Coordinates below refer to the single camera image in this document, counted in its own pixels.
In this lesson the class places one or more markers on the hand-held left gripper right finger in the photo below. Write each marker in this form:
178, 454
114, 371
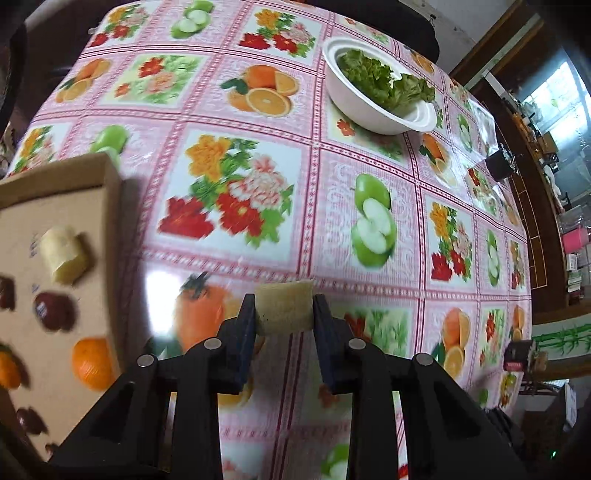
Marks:
323, 341

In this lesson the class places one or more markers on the orange mandarin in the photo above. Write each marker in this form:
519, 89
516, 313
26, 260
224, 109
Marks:
92, 363
9, 369

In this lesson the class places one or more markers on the red date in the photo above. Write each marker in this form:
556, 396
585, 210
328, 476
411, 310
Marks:
4, 293

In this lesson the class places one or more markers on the pink box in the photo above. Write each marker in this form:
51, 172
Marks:
577, 241

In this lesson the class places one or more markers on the cardboard box tray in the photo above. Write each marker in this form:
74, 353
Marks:
60, 277

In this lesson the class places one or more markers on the fruit print tablecloth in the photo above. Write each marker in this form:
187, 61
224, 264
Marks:
300, 184

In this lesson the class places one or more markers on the wooden glass cabinet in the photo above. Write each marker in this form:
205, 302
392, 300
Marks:
545, 161

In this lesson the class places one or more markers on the green lettuce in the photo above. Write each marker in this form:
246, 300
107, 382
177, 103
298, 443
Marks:
383, 81

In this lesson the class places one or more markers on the small black cup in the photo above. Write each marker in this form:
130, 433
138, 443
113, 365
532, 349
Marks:
499, 164

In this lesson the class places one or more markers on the white bowl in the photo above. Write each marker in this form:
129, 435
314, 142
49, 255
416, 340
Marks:
369, 113

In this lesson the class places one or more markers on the dark red plum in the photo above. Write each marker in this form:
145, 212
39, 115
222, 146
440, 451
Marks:
31, 420
53, 311

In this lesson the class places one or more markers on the black sofa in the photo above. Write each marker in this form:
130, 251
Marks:
392, 18

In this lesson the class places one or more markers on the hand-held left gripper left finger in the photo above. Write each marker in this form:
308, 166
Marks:
247, 341

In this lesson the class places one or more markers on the bamboo print panel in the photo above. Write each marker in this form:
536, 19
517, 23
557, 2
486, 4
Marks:
565, 341

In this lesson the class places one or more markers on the dark jar red label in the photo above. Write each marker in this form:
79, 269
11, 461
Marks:
519, 357

